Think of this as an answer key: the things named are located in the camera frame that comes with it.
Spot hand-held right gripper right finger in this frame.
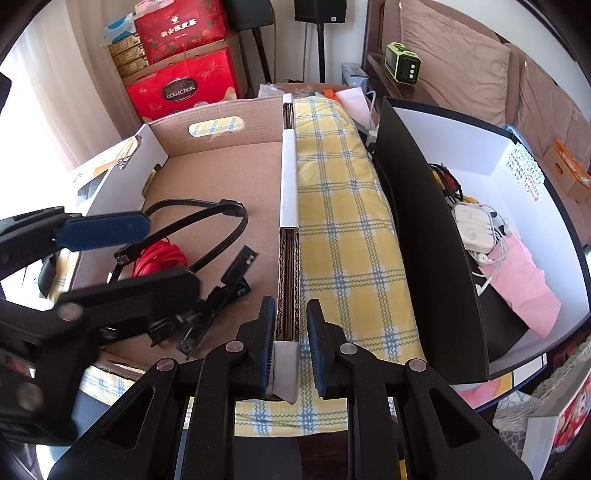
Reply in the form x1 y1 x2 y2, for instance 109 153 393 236
307 299 546 480

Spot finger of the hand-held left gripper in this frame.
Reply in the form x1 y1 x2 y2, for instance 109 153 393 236
55 268 202 343
0 206 151 278

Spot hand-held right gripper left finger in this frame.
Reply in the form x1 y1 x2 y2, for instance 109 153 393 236
46 295 280 480

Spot black plastic bracket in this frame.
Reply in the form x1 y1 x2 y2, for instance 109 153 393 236
220 244 257 297

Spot white cardboard tray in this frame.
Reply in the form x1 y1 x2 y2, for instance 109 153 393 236
76 92 306 407

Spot black cable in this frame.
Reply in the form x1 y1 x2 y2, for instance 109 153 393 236
113 198 249 278

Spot orange white hard drive box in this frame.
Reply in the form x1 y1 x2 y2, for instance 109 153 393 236
69 136 141 217

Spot black white storage box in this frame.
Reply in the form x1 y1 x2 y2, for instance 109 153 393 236
372 97 591 407

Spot white sheer curtain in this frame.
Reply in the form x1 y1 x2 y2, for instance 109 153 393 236
0 0 132 174

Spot red gift bag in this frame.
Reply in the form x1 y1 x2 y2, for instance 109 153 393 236
127 48 241 124

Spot white power adapter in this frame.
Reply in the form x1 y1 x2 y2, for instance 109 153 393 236
455 203 498 253

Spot blue tissue pack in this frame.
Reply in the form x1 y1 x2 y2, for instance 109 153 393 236
102 14 139 45

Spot white earphones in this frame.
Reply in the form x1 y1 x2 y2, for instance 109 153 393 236
471 217 514 296

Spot pink cloth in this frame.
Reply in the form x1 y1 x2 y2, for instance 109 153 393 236
475 235 562 339

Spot red gift box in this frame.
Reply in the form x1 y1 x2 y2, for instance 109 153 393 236
134 0 232 68

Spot black speaker stand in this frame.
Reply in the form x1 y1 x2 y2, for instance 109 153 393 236
316 23 327 85
248 25 274 88

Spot clear bag of tools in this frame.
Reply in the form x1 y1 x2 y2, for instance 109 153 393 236
257 80 370 100

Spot white paper bag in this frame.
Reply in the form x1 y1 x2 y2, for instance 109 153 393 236
335 88 376 125

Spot printed picture box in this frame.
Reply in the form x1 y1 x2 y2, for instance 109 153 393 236
526 342 591 480

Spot black speaker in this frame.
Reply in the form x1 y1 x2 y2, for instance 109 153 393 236
294 0 347 25
224 0 274 33

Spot blue white carton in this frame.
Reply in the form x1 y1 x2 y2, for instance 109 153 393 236
341 62 370 89

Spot green yellow device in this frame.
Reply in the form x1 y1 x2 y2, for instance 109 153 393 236
385 41 424 86

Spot orange carton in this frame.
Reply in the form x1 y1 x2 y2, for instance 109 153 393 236
549 138 591 202

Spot brown sofa cushion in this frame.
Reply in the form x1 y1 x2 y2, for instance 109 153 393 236
399 0 513 126
515 55 591 160

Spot red yellow audio cable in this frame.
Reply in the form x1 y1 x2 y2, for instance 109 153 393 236
429 161 479 206

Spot white charger cable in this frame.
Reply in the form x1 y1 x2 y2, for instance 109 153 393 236
366 90 380 142

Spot dark wooden sofa frame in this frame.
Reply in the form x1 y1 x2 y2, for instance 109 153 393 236
361 0 591 204

